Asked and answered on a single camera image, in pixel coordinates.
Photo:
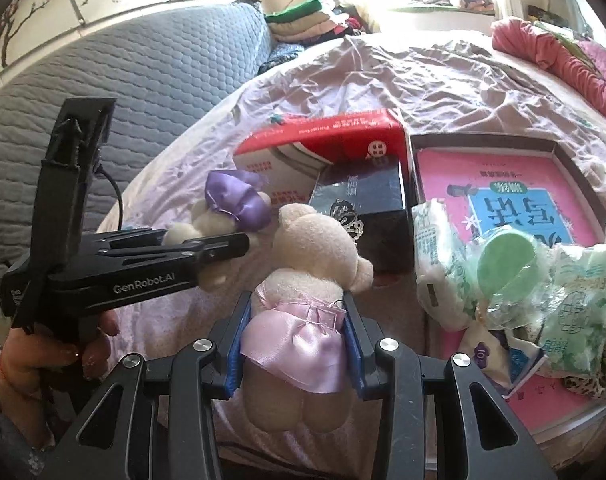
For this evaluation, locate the white and blue snack packet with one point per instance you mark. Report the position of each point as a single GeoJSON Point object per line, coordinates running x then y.
{"type": "Point", "coordinates": [503, 360]}

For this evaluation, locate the grey quilted cover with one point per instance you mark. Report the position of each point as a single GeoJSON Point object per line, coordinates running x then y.
{"type": "Point", "coordinates": [133, 85]}

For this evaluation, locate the cream teddy bear pink dress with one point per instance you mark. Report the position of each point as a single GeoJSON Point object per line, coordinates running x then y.
{"type": "Point", "coordinates": [308, 240]}

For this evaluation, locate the person's left hand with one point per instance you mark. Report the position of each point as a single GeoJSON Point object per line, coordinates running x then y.
{"type": "Point", "coordinates": [43, 360]}

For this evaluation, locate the black cardboard box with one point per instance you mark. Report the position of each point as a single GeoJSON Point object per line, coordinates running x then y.
{"type": "Point", "coordinates": [378, 240]}

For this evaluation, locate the pink quilt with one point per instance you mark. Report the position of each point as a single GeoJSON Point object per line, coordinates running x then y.
{"type": "Point", "coordinates": [533, 45]}

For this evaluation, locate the person's left forearm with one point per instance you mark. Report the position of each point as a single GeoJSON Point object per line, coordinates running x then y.
{"type": "Point", "coordinates": [8, 435]}

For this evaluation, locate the purple printed blanket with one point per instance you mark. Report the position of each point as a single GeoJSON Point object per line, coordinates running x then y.
{"type": "Point", "coordinates": [433, 85]}

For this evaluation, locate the tree branch wall decal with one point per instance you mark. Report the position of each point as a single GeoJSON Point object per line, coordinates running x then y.
{"type": "Point", "coordinates": [13, 30]}

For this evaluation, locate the red and white tissue box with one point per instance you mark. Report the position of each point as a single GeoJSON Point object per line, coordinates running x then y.
{"type": "Point", "coordinates": [333, 132]}

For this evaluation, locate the green and white tissue pack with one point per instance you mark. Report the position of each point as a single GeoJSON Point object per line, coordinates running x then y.
{"type": "Point", "coordinates": [438, 260]}
{"type": "Point", "coordinates": [578, 320]}

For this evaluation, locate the pile of folded clothes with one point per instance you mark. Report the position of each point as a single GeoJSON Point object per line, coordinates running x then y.
{"type": "Point", "coordinates": [303, 22]}

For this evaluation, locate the dark speckled cloth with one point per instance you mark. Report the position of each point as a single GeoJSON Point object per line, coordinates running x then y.
{"type": "Point", "coordinates": [283, 55]}

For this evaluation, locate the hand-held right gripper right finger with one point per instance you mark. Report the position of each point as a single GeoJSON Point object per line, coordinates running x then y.
{"type": "Point", "coordinates": [355, 355]}

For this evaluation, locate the clothes on window sill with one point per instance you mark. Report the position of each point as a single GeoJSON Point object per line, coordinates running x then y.
{"type": "Point", "coordinates": [463, 0]}

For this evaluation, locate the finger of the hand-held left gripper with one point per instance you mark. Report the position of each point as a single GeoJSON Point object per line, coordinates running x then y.
{"type": "Point", "coordinates": [223, 250]}
{"type": "Point", "coordinates": [133, 235]}

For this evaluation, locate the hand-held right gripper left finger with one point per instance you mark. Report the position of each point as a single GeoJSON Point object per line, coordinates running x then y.
{"type": "Point", "coordinates": [233, 355]}

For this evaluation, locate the green bowl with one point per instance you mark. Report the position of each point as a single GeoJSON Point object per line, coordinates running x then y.
{"type": "Point", "coordinates": [508, 265]}

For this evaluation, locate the cream teddy bear purple bow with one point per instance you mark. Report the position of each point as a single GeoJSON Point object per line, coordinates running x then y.
{"type": "Point", "coordinates": [238, 195]}

